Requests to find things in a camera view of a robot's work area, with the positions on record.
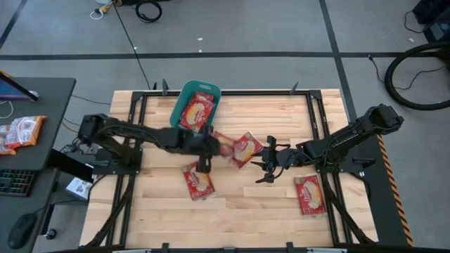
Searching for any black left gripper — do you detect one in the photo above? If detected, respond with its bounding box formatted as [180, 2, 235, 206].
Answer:
[174, 124, 222, 174]

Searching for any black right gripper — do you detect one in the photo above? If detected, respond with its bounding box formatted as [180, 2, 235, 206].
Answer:
[250, 135, 306, 184]

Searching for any teal plastic basket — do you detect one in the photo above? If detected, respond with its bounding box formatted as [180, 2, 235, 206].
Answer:
[169, 79, 222, 136]

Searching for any orange popcorn bag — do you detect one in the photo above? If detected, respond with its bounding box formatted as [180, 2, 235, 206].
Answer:
[0, 124, 18, 156]
[4, 115, 47, 149]

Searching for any black mat with hazard stripe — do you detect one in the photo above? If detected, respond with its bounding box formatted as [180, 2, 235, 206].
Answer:
[347, 121, 416, 247]

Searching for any white box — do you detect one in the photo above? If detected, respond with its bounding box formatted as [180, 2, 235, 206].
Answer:
[65, 176, 94, 202]

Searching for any large black hoop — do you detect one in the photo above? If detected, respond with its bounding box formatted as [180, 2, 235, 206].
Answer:
[384, 41, 450, 112]

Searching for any black desk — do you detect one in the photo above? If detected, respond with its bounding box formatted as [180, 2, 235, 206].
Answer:
[0, 76, 77, 253]

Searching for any black keyboard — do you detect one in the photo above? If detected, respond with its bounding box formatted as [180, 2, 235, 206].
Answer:
[0, 169, 39, 197]

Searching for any black computer mouse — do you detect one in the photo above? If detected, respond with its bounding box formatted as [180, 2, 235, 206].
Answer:
[6, 212, 39, 250]

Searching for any tilted computer monitor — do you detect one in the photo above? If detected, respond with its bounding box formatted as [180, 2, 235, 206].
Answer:
[0, 69, 40, 103]

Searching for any black aluminium table frame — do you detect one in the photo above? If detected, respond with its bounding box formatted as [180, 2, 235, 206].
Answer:
[80, 89, 379, 253]

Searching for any long black floor cable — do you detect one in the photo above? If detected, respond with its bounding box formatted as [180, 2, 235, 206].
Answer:
[111, 0, 152, 91]

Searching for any thin black cable with plug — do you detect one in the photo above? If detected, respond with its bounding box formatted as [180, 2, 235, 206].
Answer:
[367, 53, 448, 91]

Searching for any coiled black cable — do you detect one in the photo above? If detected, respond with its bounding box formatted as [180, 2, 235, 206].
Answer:
[134, 0, 163, 24]

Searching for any white cable with yellow plug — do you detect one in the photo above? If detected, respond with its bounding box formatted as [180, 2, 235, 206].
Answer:
[89, 0, 114, 20]

